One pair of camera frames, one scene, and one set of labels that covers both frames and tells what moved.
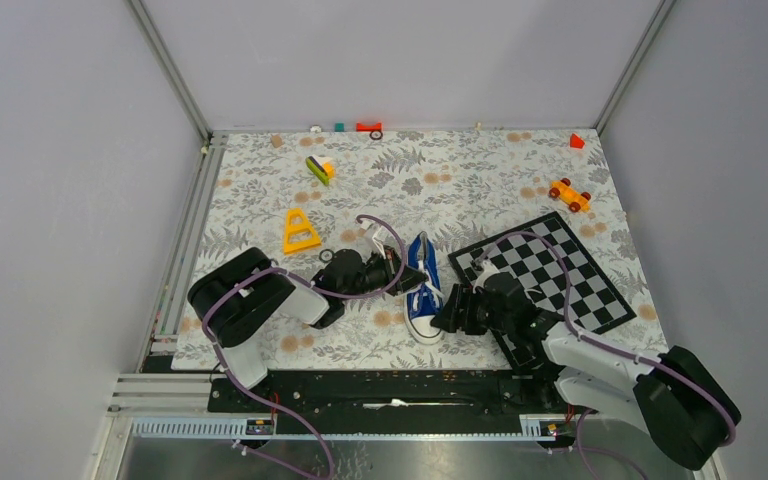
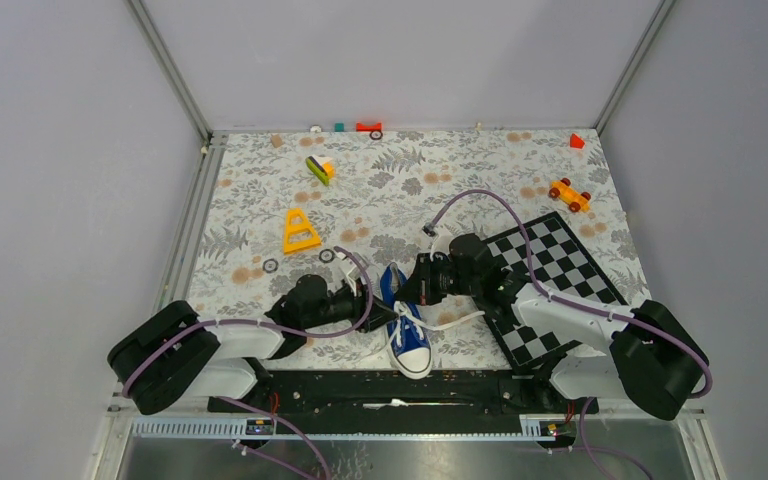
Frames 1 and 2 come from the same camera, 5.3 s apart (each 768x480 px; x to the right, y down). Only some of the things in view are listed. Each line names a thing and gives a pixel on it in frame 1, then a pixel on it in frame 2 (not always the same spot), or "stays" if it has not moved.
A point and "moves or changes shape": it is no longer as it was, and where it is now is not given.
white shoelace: [431, 286] moves or changes shape
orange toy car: [576, 200] stays
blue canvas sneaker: [422, 300] moves or changes shape
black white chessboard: [561, 280] stays
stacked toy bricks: [324, 168] stays
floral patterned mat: [368, 219] stays
